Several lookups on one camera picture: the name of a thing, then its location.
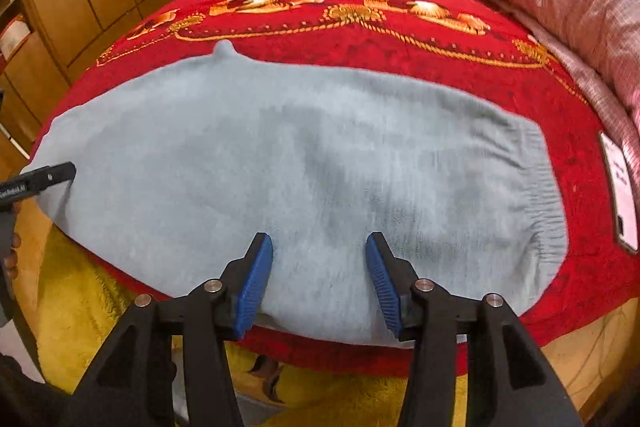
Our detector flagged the grey pants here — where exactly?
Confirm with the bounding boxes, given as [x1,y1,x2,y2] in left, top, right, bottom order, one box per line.
[32,41,568,346]

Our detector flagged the person left hand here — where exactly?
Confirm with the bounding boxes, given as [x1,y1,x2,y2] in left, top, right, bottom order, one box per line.
[1,202,22,280]

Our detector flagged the yellow fleece blanket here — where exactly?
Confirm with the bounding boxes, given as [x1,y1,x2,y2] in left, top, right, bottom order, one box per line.
[9,200,639,426]

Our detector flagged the white pink smartphone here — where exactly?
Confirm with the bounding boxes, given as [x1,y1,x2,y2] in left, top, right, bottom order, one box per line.
[599,132,639,255]

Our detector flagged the pink striped duvet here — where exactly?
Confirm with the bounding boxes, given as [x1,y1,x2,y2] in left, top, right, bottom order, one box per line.
[498,0,639,178]

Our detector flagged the red patterned bed blanket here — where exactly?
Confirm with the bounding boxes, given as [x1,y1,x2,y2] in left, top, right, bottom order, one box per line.
[34,0,639,376]

